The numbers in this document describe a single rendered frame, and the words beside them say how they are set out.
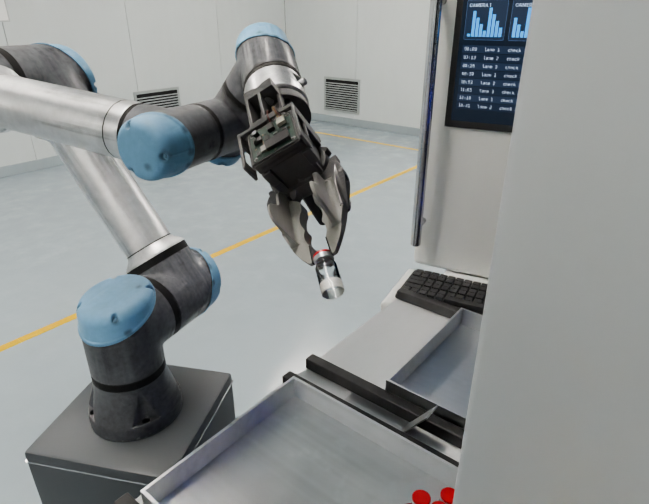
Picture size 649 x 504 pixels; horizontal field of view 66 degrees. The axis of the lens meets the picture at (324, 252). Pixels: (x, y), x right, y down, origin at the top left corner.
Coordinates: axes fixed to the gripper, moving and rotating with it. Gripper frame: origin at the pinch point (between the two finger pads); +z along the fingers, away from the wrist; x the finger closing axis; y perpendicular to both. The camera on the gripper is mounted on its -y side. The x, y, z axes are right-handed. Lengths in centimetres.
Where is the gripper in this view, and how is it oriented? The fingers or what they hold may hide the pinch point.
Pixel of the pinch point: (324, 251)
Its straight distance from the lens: 50.3
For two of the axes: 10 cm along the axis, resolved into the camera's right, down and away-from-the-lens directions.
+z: 2.1, 7.8, -5.8
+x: 8.6, -4.4, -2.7
